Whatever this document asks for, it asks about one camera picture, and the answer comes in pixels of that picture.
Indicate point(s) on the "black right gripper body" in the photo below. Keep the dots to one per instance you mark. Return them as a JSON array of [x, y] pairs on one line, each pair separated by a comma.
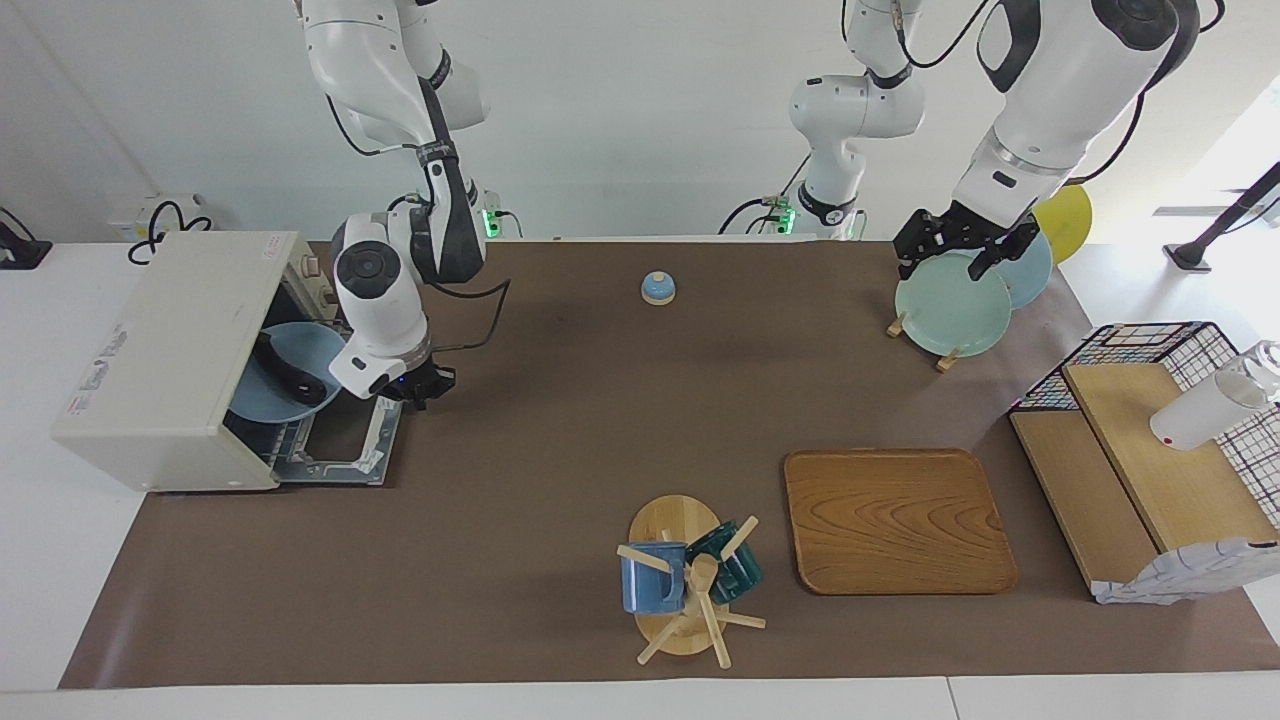
[[425, 382]]

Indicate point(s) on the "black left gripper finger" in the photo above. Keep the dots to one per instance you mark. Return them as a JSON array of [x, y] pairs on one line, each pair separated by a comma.
[[907, 267], [981, 266]]

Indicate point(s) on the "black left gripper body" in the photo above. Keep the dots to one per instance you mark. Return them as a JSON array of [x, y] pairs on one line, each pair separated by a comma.
[[970, 232]]

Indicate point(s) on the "dark purple eggplant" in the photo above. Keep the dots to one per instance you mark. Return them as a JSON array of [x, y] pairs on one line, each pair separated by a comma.
[[290, 375]]

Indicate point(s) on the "cream toaster oven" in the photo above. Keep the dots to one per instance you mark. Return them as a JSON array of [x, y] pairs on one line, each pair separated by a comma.
[[160, 370]]

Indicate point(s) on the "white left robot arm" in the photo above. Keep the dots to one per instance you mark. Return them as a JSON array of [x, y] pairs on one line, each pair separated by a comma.
[[1060, 80]]

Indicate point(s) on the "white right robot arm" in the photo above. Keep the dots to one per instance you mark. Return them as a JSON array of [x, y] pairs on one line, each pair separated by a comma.
[[380, 280]]

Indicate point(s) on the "light blue racked plate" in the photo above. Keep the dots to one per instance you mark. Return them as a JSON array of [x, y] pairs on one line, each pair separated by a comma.
[[1030, 275]]

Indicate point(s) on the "mint green plate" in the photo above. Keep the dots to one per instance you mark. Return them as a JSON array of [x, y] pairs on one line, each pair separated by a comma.
[[950, 315]]

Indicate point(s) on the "wooden plate rack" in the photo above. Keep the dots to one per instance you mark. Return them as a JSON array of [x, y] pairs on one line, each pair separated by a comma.
[[947, 360]]

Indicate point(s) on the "yellow plate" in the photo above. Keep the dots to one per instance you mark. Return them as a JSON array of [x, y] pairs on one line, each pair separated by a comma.
[[1070, 220]]

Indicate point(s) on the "brown table mat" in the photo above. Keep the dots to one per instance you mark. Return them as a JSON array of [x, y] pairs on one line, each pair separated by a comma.
[[600, 450]]

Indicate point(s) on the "blue call bell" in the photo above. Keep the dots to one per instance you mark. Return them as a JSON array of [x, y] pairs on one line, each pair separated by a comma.
[[658, 289]]

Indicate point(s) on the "wooden serving tray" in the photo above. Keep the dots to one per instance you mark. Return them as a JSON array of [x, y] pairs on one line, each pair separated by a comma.
[[900, 525]]

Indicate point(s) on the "wooden mug tree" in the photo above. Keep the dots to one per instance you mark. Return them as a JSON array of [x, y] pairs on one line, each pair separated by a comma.
[[672, 522]]

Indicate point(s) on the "blue mug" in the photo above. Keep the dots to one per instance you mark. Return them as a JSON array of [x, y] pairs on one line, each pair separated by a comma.
[[645, 585]]

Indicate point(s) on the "white power strip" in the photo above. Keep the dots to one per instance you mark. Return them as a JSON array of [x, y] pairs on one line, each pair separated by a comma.
[[150, 212]]

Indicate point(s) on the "dark green mug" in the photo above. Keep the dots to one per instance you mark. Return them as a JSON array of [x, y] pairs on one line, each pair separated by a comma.
[[740, 575]]

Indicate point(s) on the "white patterned cloth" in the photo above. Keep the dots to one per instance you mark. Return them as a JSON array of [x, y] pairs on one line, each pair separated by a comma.
[[1180, 575]]

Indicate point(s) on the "black desk clamp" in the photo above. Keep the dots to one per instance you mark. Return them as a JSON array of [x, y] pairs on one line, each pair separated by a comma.
[[20, 250]]

